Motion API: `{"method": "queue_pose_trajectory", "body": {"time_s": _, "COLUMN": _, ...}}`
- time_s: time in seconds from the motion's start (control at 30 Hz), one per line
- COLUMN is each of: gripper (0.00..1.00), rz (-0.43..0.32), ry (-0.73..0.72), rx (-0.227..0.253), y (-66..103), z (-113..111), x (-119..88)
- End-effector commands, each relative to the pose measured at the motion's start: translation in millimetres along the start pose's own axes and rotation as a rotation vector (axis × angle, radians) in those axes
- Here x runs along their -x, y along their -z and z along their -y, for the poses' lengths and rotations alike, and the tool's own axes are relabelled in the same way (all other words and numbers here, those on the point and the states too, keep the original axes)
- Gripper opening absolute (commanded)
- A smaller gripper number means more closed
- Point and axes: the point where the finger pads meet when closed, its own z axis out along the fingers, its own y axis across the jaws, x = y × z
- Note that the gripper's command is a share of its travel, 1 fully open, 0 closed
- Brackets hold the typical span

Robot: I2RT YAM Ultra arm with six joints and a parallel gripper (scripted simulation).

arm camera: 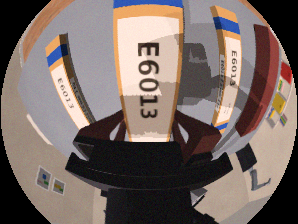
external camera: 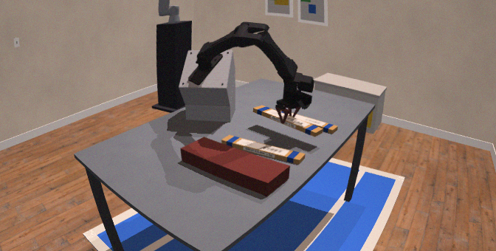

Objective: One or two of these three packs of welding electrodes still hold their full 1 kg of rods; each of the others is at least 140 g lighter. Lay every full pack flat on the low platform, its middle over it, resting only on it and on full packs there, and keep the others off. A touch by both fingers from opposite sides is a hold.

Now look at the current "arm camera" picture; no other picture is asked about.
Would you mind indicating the white electrode pack with blue and orange bands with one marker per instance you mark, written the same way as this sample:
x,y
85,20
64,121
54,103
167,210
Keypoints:
x,y
230,62

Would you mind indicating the white welding electrode pack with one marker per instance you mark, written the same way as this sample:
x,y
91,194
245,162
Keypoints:
x,y
148,48

